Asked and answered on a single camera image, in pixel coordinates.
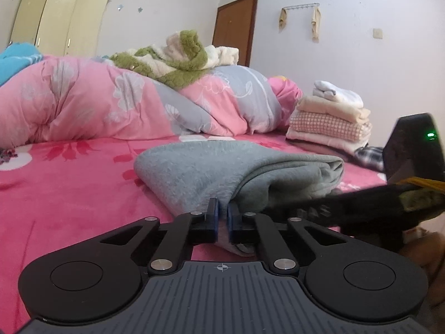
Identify blue quilt with yellow dots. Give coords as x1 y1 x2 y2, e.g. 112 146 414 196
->
0 43 45 86

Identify person's right forearm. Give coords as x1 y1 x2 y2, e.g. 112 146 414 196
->
396 231 445 334

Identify brown wooden door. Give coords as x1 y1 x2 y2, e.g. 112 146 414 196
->
212 0 259 67

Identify cream wardrobe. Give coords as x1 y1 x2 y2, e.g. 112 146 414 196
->
9 0 112 58

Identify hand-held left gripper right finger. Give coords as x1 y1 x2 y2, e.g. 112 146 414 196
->
227 203 350 275

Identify pink checked folded cloth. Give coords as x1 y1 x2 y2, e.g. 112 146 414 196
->
290 110 372 143

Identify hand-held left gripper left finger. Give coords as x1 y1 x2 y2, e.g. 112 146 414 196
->
101 198 220 275

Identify grey sweatpants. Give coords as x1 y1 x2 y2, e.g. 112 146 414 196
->
134 141 345 256

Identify cream folded cloth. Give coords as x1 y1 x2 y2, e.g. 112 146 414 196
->
296 95 372 124

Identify pink floral quilt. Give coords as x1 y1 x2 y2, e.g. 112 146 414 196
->
0 54 303 143

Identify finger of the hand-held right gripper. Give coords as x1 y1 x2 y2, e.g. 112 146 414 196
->
262 198 307 223

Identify dark plaid cloth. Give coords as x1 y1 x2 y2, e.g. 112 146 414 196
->
354 146 386 172

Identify green and cream fleece garment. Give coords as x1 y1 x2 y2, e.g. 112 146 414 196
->
109 30 240 89

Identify long beige hanging cloth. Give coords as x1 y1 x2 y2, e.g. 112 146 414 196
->
310 7 322 43

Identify white folded cloth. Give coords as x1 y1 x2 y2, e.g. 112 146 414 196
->
312 81 364 109

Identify pink floral bed sheet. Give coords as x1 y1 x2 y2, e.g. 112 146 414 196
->
0 130 388 328

